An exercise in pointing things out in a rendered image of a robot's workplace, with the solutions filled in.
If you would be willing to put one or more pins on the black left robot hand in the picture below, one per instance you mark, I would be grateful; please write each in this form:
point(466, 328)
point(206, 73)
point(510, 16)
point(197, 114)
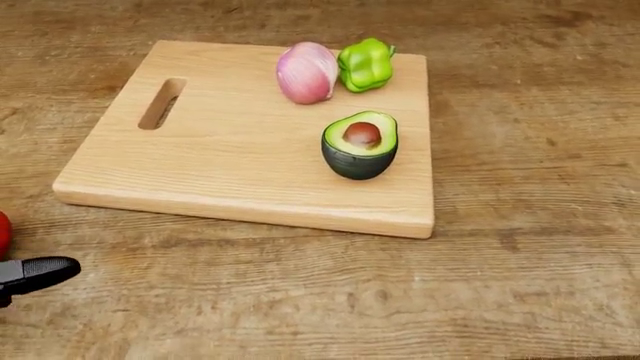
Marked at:
point(35, 273)

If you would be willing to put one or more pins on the red tomato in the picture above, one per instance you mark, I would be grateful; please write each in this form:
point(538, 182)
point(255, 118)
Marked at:
point(3, 234)

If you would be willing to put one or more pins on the halved red onion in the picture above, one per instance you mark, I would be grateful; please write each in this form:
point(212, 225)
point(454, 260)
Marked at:
point(306, 73)

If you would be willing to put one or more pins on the green bell pepper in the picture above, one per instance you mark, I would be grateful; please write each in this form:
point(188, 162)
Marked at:
point(365, 65)

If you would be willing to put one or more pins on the halved avocado with pit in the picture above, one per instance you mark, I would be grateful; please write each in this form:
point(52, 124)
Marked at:
point(360, 150)

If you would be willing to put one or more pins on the light wooden cutting board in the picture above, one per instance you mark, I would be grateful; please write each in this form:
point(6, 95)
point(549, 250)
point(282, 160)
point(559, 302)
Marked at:
point(235, 165)

